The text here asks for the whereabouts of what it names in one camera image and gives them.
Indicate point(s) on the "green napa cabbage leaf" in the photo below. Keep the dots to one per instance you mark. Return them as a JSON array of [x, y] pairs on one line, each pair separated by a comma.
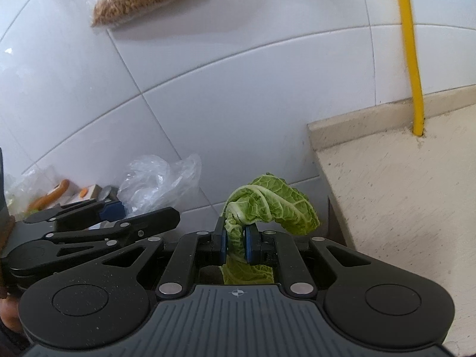
[[275, 200]]

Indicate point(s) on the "clear plastic bin bag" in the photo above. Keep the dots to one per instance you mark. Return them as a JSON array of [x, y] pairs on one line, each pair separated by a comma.
[[156, 182]]

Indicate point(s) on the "grey round lid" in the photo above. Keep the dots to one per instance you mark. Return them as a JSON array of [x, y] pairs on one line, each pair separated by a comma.
[[108, 192]]

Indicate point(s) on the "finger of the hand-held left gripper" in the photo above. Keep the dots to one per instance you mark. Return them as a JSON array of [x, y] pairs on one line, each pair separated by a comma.
[[109, 210], [148, 221]]

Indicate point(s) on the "beige carton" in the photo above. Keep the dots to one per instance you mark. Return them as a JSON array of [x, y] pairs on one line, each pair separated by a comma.
[[93, 193]]

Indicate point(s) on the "yellow pipe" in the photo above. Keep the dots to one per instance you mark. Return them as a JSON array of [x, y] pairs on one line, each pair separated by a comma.
[[409, 44]]

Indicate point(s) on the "orange carrot piece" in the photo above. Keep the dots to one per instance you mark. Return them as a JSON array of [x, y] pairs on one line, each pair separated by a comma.
[[83, 192]]

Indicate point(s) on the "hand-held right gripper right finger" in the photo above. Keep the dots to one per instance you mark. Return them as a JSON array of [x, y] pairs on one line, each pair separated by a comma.
[[248, 245]]

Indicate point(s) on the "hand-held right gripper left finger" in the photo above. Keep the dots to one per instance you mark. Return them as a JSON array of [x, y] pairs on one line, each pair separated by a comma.
[[222, 245]]

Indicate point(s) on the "orange sausage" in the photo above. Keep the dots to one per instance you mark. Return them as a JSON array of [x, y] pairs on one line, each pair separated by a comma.
[[50, 195]]

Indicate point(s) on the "person's left hand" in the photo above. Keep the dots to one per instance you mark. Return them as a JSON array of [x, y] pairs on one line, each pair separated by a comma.
[[9, 310]]

